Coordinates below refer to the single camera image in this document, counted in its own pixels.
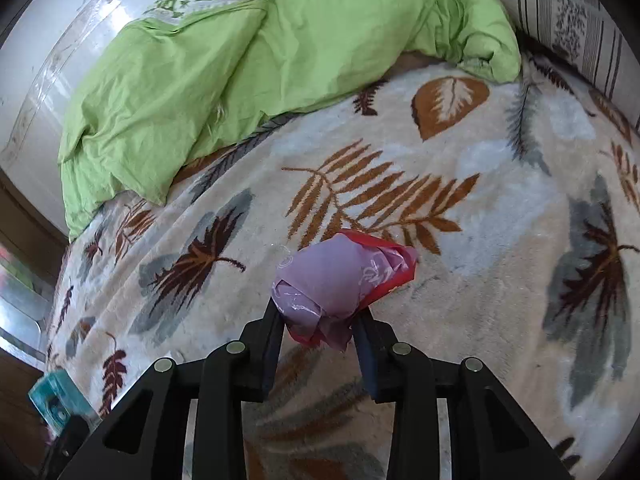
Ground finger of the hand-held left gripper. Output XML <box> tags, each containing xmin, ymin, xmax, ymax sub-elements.
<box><xmin>40</xmin><ymin>412</ymin><xmax>103</xmax><ymax>480</ymax></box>

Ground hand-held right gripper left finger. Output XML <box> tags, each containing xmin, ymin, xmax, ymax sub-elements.
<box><xmin>57</xmin><ymin>297</ymin><xmax>286</xmax><ymax>480</ymax></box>

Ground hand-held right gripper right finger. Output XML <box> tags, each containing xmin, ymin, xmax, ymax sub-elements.
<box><xmin>352</xmin><ymin>307</ymin><xmax>573</xmax><ymax>480</ymax></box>

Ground teal tissue packet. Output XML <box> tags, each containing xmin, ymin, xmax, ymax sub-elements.
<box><xmin>28</xmin><ymin>370</ymin><xmax>96</xmax><ymax>433</ymax></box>

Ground purple and red plastic wrapper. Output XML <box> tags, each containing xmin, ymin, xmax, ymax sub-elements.
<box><xmin>271</xmin><ymin>229</ymin><xmax>418</xmax><ymax>353</ymax></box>

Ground leaf print blanket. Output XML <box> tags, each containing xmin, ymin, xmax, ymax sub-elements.
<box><xmin>45</xmin><ymin>52</ymin><xmax>640</xmax><ymax>480</ymax></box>

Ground green duvet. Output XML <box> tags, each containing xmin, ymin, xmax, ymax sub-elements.
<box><xmin>57</xmin><ymin>0</ymin><xmax>523</xmax><ymax>241</ymax></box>

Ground striped floral pillow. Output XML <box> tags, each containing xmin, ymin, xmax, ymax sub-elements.
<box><xmin>460</xmin><ymin>0</ymin><xmax>640</xmax><ymax>133</ymax></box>

